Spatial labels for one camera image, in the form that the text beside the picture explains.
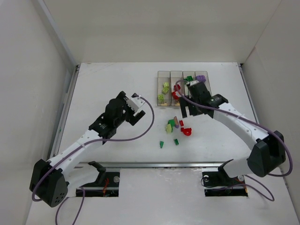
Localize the red flower lego piece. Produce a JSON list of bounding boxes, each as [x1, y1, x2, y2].
[[172, 91, 181, 100]]

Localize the purple lego brick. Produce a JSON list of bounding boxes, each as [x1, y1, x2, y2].
[[195, 75, 206, 83]]

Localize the red square lego brick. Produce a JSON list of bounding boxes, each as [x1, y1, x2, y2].
[[173, 84, 181, 91]]

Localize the green lego plate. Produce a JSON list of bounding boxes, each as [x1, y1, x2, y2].
[[184, 76, 193, 82]]

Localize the red round lego piece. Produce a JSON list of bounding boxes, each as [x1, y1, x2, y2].
[[180, 127, 192, 136]]

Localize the green purple yellow lego cluster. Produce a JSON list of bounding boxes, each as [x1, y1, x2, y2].
[[165, 116, 180, 133]]

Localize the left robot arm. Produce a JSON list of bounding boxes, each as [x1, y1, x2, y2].
[[29, 91, 148, 207]]

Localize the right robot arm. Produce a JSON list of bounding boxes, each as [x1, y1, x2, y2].
[[180, 81, 286, 178]]

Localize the clear bin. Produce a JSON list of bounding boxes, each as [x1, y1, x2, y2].
[[157, 71, 172, 107], [195, 71, 212, 103], [183, 71, 196, 101], [170, 71, 185, 106]]

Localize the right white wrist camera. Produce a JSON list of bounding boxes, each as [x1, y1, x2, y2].
[[186, 80, 202, 87]]

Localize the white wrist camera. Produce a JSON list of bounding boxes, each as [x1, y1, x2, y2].
[[186, 80, 202, 87], [126, 93, 145, 114]]

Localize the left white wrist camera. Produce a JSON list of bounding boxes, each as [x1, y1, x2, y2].
[[126, 93, 145, 114]]

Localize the aluminium rail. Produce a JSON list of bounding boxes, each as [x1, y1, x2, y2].
[[75, 161, 235, 169]]

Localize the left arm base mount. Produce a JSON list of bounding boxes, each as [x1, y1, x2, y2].
[[75, 170, 120, 197]]

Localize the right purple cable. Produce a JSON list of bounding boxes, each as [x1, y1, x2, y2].
[[175, 79, 293, 202]]

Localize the purple cable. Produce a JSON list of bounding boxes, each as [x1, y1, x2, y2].
[[31, 93, 155, 225], [175, 79, 293, 202]]

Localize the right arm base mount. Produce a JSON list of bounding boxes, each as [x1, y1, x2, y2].
[[201, 171, 248, 197]]

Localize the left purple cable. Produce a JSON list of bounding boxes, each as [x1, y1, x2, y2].
[[31, 93, 155, 225]]

